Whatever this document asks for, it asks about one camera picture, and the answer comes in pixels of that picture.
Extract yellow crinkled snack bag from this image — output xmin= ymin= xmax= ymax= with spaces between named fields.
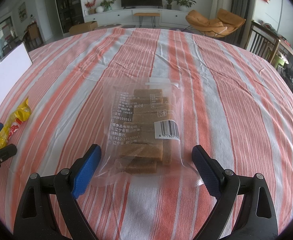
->
xmin=0 ymin=98 xmax=32 ymax=149

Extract clear bag brown cakes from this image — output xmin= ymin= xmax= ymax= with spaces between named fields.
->
xmin=93 ymin=77 xmax=202 ymax=187

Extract white cardboard storage box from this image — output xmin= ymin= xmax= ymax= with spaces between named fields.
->
xmin=0 ymin=43 xmax=33 ymax=105

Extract red striped tablecloth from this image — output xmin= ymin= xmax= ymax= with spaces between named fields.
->
xmin=0 ymin=29 xmax=293 ymax=239

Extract brown cardboard box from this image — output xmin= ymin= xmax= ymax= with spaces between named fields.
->
xmin=69 ymin=21 xmax=98 ymax=35

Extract black tall display cabinet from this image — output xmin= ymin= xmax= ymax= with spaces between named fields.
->
xmin=55 ymin=0 xmax=84 ymax=34

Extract red flower vase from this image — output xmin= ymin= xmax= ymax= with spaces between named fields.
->
xmin=85 ymin=0 xmax=96 ymax=15

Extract green leafy plant left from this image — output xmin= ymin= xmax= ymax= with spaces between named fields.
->
xmin=100 ymin=0 xmax=116 ymax=11

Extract dark wooden chair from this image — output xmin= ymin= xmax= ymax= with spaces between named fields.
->
xmin=244 ymin=21 xmax=281 ymax=63

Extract small wooden bench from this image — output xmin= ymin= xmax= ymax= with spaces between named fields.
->
xmin=134 ymin=12 xmax=161 ymax=28

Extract orange lounge chair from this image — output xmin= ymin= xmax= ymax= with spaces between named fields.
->
xmin=186 ymin=8 xmax=246 ymax=38

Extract white tv cabinet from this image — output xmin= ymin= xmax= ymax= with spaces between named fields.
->
xmin=83 ymin=8 xmax=189 ymax=28

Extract small dark potted plant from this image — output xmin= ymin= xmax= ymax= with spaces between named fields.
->
xmin=165 ymin=0 xmax=173 ymax=10

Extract green potted plant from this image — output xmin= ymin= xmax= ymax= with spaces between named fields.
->
xmin=174 ymin=0 xmax=197 ymax=12

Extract grey curtain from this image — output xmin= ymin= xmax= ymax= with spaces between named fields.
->
xmin=231 ymin=0 xmax=255 ymax=48

